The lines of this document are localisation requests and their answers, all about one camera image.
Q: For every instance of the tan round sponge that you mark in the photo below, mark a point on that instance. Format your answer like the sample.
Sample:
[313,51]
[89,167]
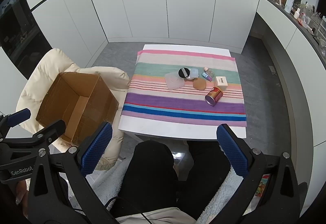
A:
[199,84]

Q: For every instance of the person's right leg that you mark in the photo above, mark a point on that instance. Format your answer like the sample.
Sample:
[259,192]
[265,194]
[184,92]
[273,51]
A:
[203,168]

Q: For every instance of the white table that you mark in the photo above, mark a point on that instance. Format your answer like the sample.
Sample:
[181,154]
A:
[178,132]

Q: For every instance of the small blue purple bottle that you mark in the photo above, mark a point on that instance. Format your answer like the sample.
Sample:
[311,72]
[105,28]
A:
[205,76]

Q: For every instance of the floor socket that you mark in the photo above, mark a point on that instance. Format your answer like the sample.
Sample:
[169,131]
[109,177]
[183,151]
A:
[272,70]

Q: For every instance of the red metal can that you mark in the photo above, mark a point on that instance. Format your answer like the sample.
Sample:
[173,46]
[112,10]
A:
[214,96]

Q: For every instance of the white spray bottle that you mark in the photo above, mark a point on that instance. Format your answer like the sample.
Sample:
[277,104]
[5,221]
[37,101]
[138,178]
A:
[290,0]

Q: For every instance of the striped colourful cloth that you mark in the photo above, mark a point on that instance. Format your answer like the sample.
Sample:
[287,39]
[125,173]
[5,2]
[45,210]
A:
[178,101]

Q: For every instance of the black built-in appliance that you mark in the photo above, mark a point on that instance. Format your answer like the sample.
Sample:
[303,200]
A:
[17,28]

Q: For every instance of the beige top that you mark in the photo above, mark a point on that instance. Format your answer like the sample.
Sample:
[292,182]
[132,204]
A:
[152,216]

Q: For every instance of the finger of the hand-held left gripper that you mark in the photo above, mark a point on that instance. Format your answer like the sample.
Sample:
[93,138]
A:
[19,115]
[51,130]

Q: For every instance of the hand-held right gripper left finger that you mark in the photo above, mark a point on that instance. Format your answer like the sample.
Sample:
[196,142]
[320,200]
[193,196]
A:
[98,147]

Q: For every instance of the cream padded armchair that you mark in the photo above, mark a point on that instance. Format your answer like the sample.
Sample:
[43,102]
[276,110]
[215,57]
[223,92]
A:
[48,66]

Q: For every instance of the person's black trouser legs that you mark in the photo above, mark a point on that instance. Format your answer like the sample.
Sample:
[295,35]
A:
[147,170]

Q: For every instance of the clear acrylic organizer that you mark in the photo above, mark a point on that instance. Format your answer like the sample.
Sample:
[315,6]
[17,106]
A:
[318,25]

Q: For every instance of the clear plastic sheet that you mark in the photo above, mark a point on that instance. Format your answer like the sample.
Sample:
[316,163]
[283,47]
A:
[178,156]

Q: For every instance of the white square box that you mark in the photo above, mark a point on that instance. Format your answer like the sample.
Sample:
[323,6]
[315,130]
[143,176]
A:
[221,81]

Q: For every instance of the colourful printed bag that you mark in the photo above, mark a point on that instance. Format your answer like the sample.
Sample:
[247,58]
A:
[263,184]

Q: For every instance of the small light blue plastic box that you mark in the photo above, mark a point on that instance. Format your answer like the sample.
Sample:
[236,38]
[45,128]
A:
[194,72]

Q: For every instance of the person's left hand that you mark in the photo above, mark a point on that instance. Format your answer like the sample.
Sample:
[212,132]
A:
[23,193]

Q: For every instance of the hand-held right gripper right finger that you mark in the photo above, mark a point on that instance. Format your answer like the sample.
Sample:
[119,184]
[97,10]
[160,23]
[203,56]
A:
[231,150]

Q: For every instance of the white counter with dark top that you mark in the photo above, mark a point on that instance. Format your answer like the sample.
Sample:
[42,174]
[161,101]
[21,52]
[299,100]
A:
[305,61]

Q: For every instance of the brown cardboard box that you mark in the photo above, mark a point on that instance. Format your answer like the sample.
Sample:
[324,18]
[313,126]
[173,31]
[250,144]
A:
[63,94]

